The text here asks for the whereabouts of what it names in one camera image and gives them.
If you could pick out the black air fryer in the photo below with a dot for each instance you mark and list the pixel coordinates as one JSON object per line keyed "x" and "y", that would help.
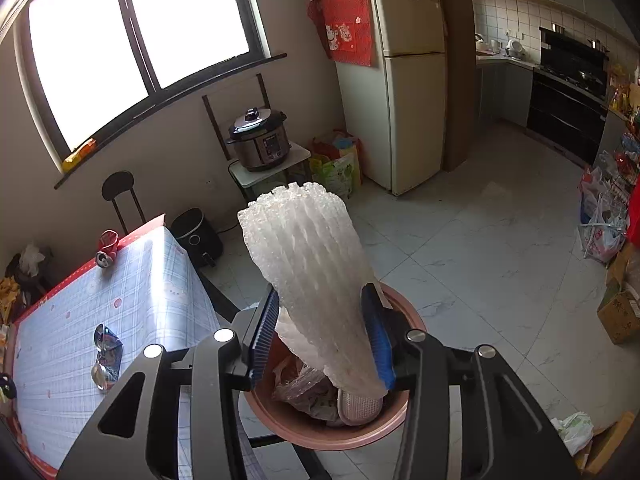
{"x": 192, "y": 232}

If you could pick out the black round stool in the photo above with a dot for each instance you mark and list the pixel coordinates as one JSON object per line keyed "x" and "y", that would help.
{"x": 119, "y": 190}

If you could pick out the red printed hanging cloth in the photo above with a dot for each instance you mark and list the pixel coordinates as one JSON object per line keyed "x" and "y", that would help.
{"x": 350, "y": 35}

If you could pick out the black framed window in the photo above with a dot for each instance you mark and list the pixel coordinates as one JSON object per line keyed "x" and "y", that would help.
{"x": 125, "y": 35}

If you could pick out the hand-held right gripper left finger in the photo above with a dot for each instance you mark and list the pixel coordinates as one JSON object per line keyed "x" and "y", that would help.
{"x": 265, "y": 340}

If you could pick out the shopping bags by fridge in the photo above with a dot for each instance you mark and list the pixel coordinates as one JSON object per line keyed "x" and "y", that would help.
{"x": 325, "y": 147}

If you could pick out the open cardboard box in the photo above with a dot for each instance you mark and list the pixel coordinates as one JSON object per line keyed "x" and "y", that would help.
{"x": 620, "y": 315}

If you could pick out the electric pressure cooker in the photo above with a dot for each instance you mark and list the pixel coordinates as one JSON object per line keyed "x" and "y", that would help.
{"x": 260, "y": 147}

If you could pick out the small white side table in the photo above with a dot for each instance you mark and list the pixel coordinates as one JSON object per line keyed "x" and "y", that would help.
{"x": 296, "y": 157}

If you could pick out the red printed table cover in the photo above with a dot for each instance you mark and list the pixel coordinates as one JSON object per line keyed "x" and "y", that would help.
{"x": 155, "y": 221}

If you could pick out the dark stool with white bag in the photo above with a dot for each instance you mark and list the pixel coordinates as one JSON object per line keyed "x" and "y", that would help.
{"x": 30, "y": 265}

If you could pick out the clear crumpled plastic wrap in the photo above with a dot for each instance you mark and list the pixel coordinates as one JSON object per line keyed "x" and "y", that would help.
{"x": 314, "y": 394}

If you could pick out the metal pot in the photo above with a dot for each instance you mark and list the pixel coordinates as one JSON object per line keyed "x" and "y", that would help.
{"x": 479, "y": 43}

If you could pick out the dark folding frame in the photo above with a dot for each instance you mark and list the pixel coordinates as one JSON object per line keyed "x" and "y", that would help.
{"x": 208, "y": 110}

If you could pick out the yellow snack packet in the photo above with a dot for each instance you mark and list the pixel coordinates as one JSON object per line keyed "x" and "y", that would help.
{"x": 80, "y": 154}

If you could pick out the shelf of assorted groceries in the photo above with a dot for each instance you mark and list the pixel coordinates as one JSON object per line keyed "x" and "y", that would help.
{"x": 627, "y": 125}

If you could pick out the table with checkered cloth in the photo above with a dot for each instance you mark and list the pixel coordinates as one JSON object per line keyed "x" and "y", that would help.
{"x": 75, "y": 285}

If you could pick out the grey kitchen counter cabinet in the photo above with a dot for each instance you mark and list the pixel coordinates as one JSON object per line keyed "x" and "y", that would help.
{"x": 515, "y": 91}

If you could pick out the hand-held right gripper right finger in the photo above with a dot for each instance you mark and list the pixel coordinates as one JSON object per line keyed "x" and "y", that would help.
{"x": 378, "y": 342}

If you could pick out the pile of plastic bags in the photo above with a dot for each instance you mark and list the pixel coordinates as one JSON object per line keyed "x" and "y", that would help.
{"x": 600, "y": 230}

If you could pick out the brown round trash bin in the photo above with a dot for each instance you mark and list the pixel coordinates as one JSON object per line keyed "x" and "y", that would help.
{"x": 320, "y": 441}

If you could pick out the black stove oven unit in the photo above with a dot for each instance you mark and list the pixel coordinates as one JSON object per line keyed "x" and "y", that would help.
{"x": 560, "y": 110}

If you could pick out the plain red cloth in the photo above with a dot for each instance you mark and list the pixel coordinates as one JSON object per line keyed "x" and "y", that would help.
{"x": 635, "y": 230}

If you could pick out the cream refrigerator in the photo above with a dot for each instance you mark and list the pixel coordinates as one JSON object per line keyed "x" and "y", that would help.
{"x": 415, "y": 110}

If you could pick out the white green plastic bag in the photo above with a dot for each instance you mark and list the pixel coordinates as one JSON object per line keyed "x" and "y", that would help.
{"x": 575, "y": 428}

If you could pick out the crushed red can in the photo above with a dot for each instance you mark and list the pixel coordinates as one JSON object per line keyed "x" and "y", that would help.
{"x": 107, "y": 249}

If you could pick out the white foam net sleeve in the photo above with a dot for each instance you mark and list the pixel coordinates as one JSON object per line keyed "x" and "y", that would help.
{"x": 300, "y": 260}

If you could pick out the black range hood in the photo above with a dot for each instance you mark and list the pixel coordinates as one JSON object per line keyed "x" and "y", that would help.
{"x": 570, "y": 50}

